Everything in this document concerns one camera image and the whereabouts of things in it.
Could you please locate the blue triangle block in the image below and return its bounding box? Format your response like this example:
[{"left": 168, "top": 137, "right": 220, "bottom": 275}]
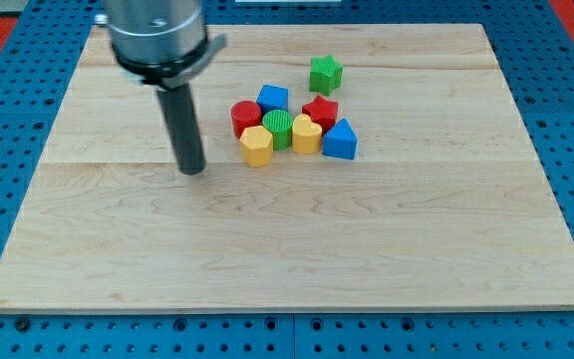
[{"left": 322, "top": 118, "right": 358, "bottom": 160}]

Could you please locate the light wooden board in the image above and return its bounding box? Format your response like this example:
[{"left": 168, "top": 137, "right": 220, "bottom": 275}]
[{"left": 0, "top": 24, "right": 574, "bottom": 314}]

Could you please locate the yellow hexagon block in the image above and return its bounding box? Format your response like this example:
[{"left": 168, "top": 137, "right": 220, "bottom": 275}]
[{"left": 239, "top": 126, "right": 273, "bottom": 168}]

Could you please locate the green star block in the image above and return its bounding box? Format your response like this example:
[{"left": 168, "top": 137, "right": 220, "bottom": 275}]
[{"left": 309, "top": 55, "right": 343, "bottom": 96}]

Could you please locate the yellow heart block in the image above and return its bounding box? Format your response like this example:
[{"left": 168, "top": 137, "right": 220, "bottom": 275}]
[{"left": 292, "top": 114, "right": 322, "bottom": 155}]

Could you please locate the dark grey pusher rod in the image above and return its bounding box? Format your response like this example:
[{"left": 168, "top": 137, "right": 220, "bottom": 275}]
[{"left": 156, "top": 84, "right": 206, "bottom": 176}]

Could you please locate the blue cube block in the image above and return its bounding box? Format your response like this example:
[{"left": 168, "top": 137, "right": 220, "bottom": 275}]
[{"left": 256, "top": 84, "right": 289, "bottom": 114}]

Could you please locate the green cylinder block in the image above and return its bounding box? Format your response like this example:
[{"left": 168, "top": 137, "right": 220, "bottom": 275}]
[{"left": 262, "top": 110, "right": 293, "bottom": 151}]

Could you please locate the red star block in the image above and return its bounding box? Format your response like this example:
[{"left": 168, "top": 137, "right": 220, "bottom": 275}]
[{"left": 301, "top": 96, "right": 339, "bottom": 135}]

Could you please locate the red cylinder block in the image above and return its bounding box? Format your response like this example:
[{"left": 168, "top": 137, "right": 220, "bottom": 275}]
[{"left": 230, "top": 100, "right": 262, "bottom": 139}]

